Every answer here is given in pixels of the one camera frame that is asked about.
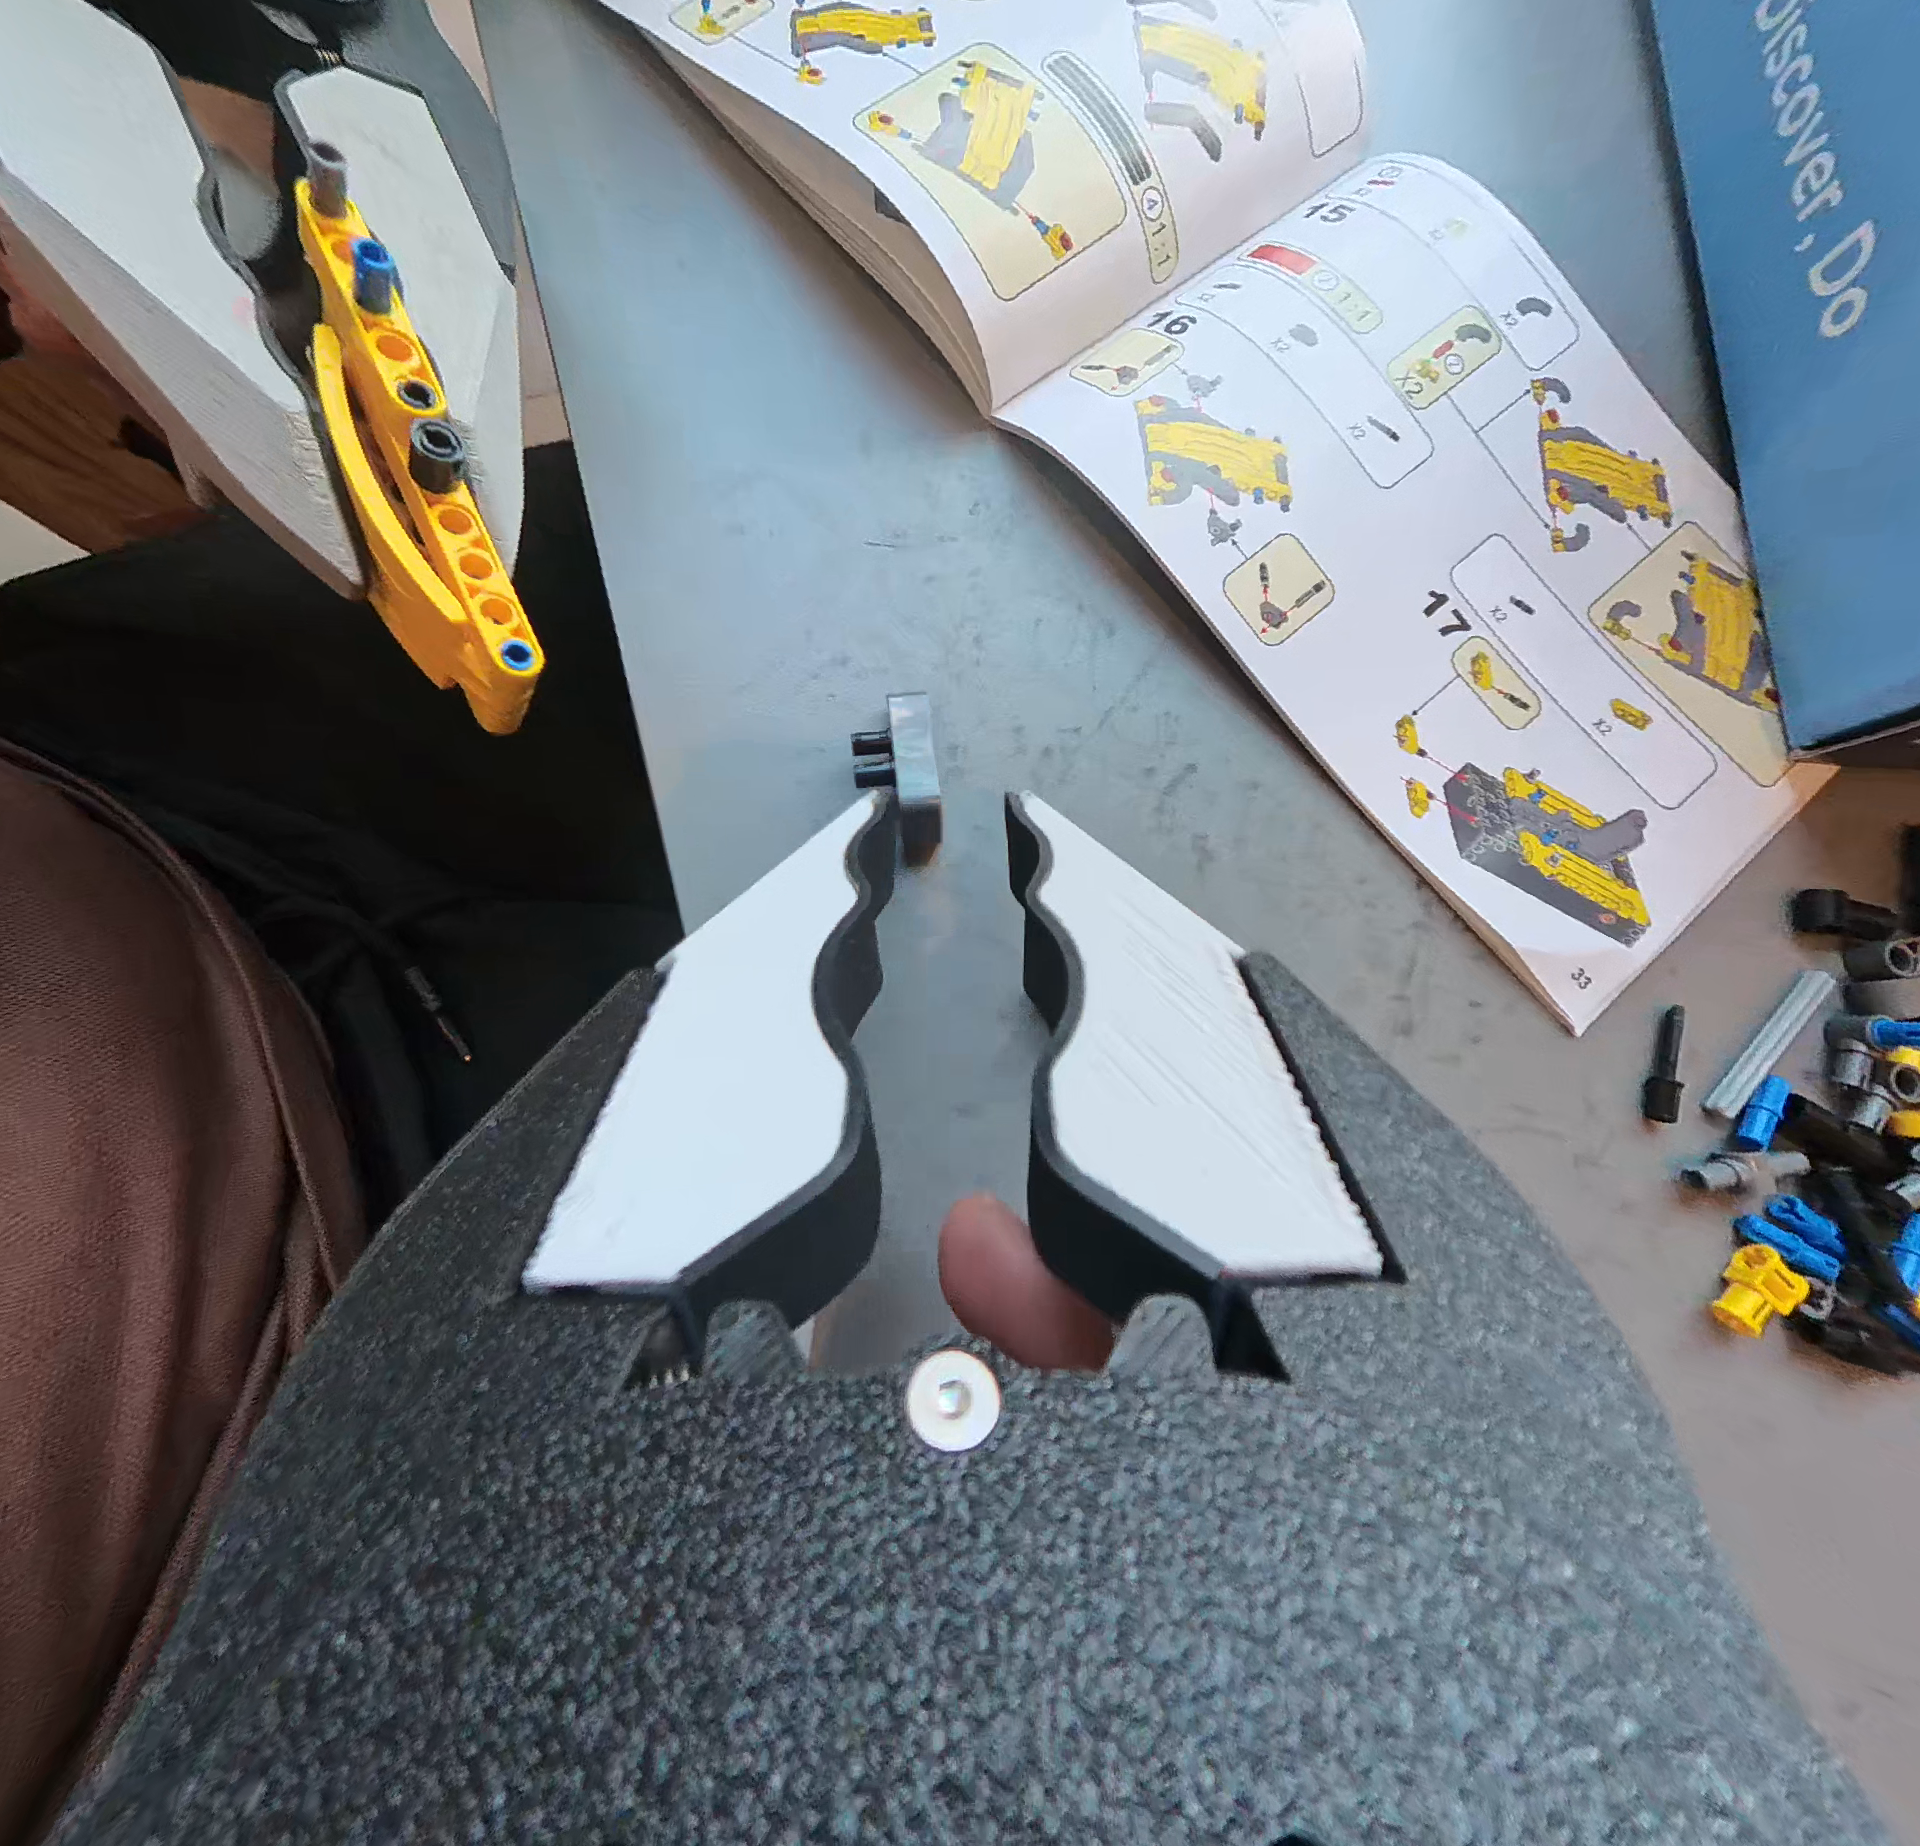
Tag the black pin piece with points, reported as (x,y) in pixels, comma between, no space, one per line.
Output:
(1666,1066)

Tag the light grey ribbed axle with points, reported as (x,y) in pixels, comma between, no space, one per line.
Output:
(1770,1044)

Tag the blue kit box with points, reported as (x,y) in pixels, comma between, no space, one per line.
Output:
(1800,300)

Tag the grey desk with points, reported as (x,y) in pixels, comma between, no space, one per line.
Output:
(840,526)

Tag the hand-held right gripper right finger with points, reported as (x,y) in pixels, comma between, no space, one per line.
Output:
(1201,1111)

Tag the yellow connector piece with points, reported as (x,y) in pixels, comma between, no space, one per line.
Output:
(1757,1288)

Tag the pile of mixed building pieces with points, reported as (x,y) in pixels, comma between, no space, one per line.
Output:
(1861,1126)

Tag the person's black trousers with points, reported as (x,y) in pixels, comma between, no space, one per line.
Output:
(376,825)

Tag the person's right hand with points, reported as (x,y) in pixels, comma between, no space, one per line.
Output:
(1020,1291)

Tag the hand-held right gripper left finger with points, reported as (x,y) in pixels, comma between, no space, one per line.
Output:
(720,1111)

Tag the building instruction booklet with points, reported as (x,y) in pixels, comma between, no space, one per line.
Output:
(1275,450)

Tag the light grey angled beam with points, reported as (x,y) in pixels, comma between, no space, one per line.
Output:
(911,765)

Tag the yellow beam assembly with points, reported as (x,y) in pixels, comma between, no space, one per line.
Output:
(435,526)

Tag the person's brown sweater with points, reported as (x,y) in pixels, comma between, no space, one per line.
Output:
(136,1201)

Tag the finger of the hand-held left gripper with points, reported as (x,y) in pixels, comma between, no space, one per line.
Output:
(136,255)
(450,300)

